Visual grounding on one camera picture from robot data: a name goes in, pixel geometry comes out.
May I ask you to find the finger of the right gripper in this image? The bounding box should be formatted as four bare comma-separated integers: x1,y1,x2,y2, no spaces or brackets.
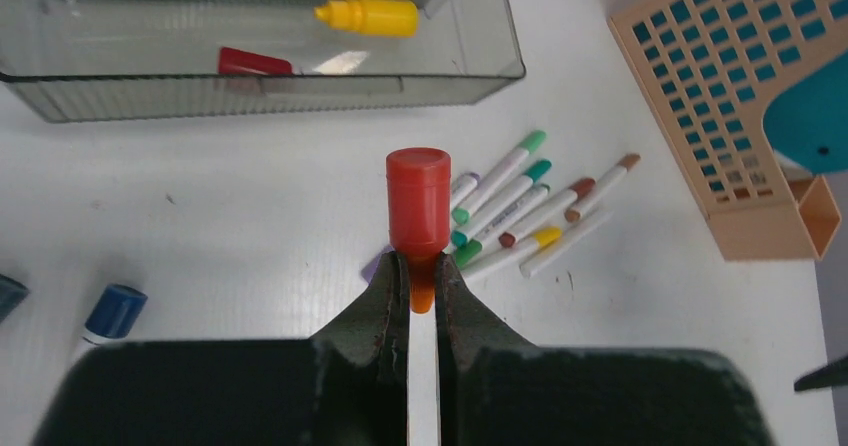
793,356,848,392

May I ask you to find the peach plastic file rack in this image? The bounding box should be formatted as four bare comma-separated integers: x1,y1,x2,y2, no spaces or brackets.
608,0,847,261

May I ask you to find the teal folder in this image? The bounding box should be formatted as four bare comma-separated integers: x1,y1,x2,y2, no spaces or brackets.
629,0,848,196

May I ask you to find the brown cap marker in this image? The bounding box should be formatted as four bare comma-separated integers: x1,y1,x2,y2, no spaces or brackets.
564,153,641,223

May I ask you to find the dark green cap marker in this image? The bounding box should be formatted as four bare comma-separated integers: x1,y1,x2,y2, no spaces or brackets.
453,183,550,268

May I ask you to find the teal cap marker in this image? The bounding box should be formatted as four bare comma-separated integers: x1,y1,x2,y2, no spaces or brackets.
451,159,552,248

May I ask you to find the clear grey drawer organizer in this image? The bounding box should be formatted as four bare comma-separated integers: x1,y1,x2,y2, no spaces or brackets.
1,0,526,123

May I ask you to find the light green cap marker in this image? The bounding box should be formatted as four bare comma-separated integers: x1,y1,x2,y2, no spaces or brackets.
451,130,547,225

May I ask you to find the blue white small bottle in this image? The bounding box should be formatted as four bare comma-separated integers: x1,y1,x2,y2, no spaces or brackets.
71,284,148,362

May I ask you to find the white acrylic marker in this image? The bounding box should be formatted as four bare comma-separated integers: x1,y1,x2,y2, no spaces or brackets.
519,209,613,279

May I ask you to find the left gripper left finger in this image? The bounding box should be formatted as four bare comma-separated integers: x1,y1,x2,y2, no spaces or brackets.
33,253,410,445

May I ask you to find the dark red cap marker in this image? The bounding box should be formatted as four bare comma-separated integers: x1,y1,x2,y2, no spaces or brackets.
498,177,596,248

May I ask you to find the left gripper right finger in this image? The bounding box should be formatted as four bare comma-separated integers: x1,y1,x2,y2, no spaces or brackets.
434,255,774,445

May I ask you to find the orange red short marker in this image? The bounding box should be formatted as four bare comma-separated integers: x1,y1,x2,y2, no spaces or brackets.
386,147,451,314

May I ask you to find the purple cap marker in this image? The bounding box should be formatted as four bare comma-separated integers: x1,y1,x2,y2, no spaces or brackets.
360,172,481,282

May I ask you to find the yellow cap marker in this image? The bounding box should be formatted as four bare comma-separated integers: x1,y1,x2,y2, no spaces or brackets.
461,227,563,283

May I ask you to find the dark navy small bottle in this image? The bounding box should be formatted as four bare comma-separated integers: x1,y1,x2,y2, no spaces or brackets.
0,275,30,323

